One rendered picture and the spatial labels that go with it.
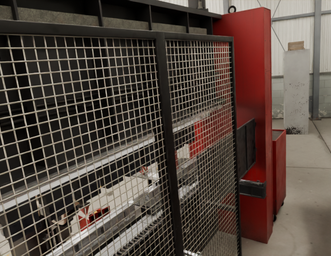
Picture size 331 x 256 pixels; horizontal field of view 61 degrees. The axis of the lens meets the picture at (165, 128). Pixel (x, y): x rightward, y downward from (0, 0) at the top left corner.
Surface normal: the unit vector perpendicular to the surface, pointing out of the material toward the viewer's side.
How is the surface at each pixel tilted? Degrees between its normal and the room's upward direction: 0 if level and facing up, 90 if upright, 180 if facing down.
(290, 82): 90
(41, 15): 90
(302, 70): 90
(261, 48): 90
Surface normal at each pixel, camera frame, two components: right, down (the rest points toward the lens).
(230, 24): -0.56, 0.23
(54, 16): 0.83, 0.05
